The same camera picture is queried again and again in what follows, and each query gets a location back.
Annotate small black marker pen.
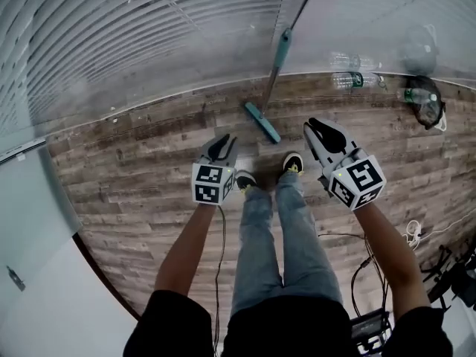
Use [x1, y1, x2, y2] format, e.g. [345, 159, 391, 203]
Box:
[5, 265, 27, 292]

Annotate white cable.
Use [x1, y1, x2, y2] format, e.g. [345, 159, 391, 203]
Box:
[402, 213, 476, 249]

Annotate dark fabric bag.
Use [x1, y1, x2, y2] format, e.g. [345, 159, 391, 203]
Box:
[403, 75, 446, 130]

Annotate frosted glass door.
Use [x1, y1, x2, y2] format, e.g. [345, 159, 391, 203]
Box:
[0, 149, 83, 274]

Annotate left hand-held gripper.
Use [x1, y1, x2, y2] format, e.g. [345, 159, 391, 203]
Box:
[191, 133, 239, 208]

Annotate black electronics box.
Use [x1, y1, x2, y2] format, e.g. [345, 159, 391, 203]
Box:
[350, 310, 394, 357]

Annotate person in dark shirt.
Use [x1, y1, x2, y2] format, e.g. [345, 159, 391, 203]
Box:
[124, 289, 454, 357]

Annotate teal floor squeegee mop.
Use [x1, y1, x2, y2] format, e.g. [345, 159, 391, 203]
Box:
[244, 27, 294, 144]

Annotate white face mask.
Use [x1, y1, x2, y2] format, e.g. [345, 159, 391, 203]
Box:
[434, 102, 448, 132]

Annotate green label plastic bottle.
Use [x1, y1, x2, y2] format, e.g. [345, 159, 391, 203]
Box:
[396, 87, 438, 106]

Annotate person's blue jeans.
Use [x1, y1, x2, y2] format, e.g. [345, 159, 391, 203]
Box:
[230, 171, 344, 316]

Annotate black office chair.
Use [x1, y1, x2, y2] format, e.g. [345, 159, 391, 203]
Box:
[419, 243, 476, 309]

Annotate clear plastic bottle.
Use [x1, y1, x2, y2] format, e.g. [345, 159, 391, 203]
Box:
[331, 71, 382, 90]

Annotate person's right shoe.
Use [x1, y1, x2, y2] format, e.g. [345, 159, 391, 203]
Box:
[278, 152, 305, 176]

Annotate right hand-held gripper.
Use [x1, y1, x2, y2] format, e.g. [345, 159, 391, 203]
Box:
[303, 117, 388, 213]

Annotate black cable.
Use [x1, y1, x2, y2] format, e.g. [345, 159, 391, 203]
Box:
[212, 205, 228, 357]
[318, 231, 390, 320]

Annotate person's left shoe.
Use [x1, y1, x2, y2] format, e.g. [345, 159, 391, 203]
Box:
[235, 170, 259, 193]

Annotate person's right forearm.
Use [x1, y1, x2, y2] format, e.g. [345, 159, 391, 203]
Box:
[351, 202, 431, 326]

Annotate person's shoe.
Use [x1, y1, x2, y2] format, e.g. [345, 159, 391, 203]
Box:
[235, 170, 259, 193]
[278, 152, 305, 176]

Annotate person's left forearm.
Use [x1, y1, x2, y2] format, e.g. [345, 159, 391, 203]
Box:
[154, 202, 219, 298]

